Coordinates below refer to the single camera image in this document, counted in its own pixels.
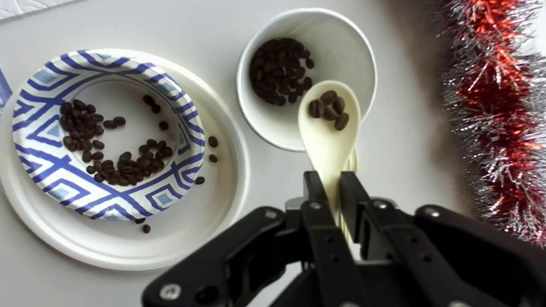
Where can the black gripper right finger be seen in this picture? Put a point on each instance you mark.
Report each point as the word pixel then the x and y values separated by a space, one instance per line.
pixel 398 244

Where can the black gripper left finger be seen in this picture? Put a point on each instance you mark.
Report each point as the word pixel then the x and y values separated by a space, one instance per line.
pixel 324 244

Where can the cream plastic spoon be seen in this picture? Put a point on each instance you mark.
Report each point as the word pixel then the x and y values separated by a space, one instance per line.
pixel 326 150
pixel 351 162

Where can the coffee beans in cup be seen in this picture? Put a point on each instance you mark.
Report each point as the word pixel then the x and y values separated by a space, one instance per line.
pixel 278 70

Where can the white paper cup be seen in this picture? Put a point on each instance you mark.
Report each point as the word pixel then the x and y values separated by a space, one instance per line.
pixel 341 51

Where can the blue patterned paper bowl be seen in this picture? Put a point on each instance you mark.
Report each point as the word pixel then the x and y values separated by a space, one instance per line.
pixel 44 141

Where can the coffee beans spoonful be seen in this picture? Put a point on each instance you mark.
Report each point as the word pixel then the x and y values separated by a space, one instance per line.
pixel 329 107

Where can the white paper plate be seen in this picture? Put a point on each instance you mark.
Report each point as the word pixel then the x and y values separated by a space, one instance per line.
pixel 188 226

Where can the loose coffee bean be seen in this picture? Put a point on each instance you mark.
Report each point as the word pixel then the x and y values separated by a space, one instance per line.
pixel 200 179
pixel 212 139
pixel 212 157
pixel 145 228

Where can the red silver tinsel garland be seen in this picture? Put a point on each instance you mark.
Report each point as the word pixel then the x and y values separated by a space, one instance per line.
pixel 500 112

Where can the coffee beans heap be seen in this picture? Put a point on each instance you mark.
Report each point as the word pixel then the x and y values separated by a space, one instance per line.
pixel 128 167

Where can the small blue packet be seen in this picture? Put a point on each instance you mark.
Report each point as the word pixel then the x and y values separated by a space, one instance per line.
pixel 3 87

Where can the large white paper napkin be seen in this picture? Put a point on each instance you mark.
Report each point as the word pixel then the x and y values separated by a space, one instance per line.
pixel 22 5

